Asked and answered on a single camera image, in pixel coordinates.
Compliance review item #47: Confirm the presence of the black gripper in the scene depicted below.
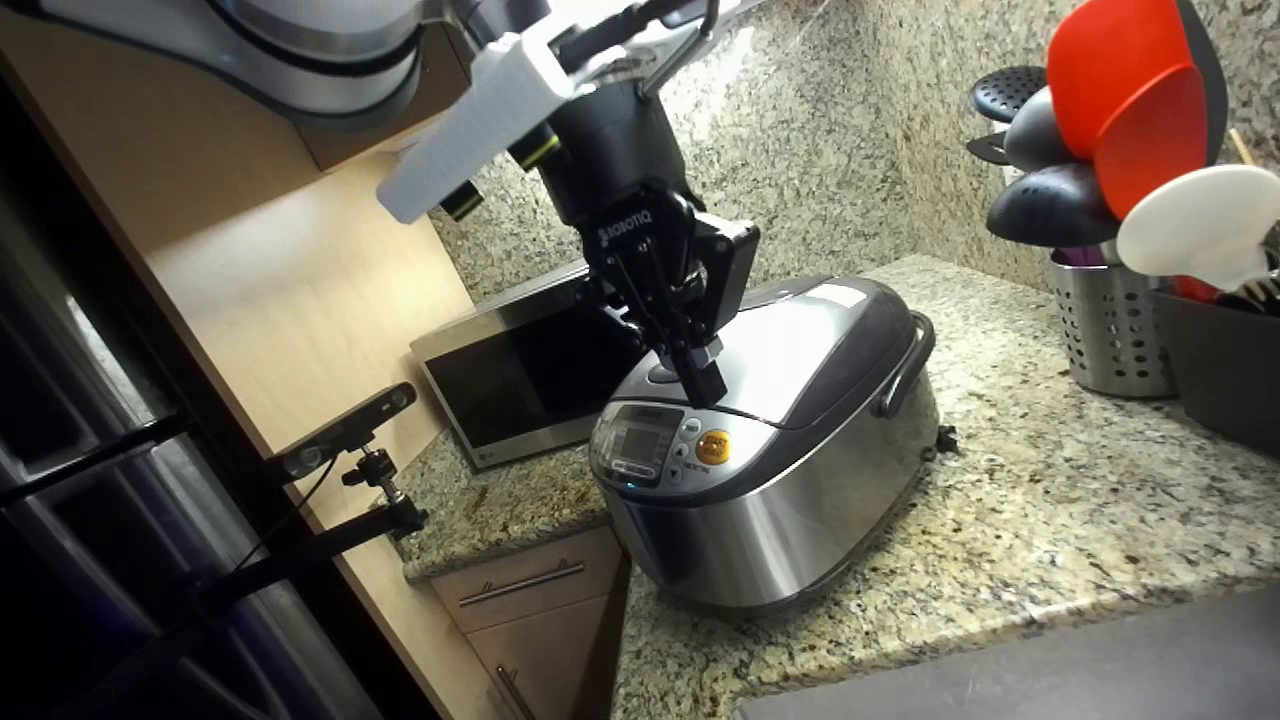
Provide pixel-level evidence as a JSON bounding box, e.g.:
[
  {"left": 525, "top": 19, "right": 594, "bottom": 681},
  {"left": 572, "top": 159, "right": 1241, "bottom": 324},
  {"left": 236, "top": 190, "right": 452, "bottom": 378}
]
[{"left": 535, "top": 79, "right": 764, "bottom": 411}]

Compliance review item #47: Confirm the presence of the stainless steel rice cooker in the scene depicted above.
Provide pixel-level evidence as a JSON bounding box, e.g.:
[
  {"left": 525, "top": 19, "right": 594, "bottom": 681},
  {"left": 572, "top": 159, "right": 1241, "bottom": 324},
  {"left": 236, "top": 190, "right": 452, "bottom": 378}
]
[{"left": 586, "top": 272, "right": 946, "bottom": 617}]

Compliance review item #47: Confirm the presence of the stainless steel sink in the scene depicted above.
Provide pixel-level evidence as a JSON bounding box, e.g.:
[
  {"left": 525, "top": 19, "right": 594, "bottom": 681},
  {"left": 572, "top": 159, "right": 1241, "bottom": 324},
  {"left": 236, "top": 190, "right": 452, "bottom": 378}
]
[{"left": 408, "top": 264, "right": 651, "bottom": 471}]

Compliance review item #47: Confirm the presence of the large black ladle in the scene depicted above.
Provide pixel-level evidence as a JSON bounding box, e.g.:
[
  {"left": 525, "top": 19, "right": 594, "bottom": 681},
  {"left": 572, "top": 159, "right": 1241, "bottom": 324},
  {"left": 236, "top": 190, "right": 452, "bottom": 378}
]
[{"left": 984, "top": 159, "right": 1121, "bottom": 252}]

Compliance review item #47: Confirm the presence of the black slotted spoon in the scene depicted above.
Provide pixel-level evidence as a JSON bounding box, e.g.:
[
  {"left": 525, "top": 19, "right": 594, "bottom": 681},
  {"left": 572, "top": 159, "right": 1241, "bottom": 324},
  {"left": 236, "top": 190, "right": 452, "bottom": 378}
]
[{"left": 970, "top": 62, "right": 1053, "bottom": 128}]

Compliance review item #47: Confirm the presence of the wooden cabinet drawer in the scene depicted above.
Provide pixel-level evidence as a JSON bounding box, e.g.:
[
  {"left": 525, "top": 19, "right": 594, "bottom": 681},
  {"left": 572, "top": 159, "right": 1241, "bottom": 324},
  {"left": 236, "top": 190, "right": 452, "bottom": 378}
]
[{"left": 419, "top": 520, "right": 631, "bottom": 720}]

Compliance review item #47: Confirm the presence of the black plastic spoon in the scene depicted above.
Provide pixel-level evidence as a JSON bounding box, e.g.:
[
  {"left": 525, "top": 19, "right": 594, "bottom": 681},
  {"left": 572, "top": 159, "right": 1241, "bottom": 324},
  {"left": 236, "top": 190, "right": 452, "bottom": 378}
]
[{"left": 1000, "top": 83, "right": 1073, "bottom": 176}]

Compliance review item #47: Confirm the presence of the perforated metal utensil holder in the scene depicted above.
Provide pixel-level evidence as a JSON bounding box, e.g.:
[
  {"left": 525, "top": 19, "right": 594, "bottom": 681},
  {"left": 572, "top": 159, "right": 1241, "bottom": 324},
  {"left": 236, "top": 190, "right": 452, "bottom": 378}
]
[{"left": 1053, "top": 257, "right": 1180, "bottom": 405}]

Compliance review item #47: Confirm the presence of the red spatula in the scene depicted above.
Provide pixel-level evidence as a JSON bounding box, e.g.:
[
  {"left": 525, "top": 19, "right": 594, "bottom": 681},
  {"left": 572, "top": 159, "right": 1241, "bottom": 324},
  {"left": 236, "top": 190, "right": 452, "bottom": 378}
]
[{"left": 1046, "top": 0, "right": 1232, "bottom": 225}]

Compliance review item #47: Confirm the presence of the white plastic spoon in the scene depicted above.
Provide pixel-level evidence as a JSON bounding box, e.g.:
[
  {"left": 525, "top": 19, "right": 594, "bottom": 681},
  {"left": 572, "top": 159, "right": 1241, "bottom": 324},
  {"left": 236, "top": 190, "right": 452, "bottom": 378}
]
[{"left": 1112, "top": 159, "right": 1280, "bottom": 295}]

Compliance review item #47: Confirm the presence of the dark glass cooktop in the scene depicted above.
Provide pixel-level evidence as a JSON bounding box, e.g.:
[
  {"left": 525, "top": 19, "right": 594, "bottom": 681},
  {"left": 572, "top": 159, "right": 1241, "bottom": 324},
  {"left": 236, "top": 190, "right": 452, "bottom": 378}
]
[{"left": 737, "top": 585, "right": 1280, "bottom": 720}]

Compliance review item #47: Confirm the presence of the dark grey dish bin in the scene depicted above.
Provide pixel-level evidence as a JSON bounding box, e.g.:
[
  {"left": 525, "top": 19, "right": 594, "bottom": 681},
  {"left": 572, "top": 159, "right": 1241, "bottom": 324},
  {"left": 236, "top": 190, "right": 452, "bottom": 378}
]
[{"left": 1155, "top": 286, "right": 1280, "bottom": 460}]

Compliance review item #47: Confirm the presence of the stainless steel refrigerator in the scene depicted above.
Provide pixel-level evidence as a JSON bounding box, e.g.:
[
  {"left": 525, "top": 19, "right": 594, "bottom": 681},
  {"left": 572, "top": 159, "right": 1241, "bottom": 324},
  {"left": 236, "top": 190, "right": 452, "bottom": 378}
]
[{"left": 0, "top": 76, "right": 392, "bottom": 720}]

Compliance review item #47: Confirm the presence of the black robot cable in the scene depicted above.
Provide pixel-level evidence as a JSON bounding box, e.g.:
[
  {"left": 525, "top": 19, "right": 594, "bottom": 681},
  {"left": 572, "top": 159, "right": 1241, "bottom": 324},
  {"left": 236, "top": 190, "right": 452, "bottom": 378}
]
[{"left": 636, "top": 0, "right": 729, "bottom": 101}]

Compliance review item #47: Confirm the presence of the dark bar-shaped stereo camera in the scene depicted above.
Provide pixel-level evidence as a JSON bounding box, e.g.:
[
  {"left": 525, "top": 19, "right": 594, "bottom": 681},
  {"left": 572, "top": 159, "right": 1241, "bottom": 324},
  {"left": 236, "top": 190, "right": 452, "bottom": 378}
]
[{"left": 268, "top": 380, "right": 419, "bottom": 483}]

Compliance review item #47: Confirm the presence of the black camera tripod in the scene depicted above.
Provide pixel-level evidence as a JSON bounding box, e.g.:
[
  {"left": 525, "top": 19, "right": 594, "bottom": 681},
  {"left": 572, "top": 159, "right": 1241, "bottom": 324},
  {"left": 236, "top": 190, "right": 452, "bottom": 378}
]
[{"left": 185, "top": 446, "right": 433, "bottom": 631}]

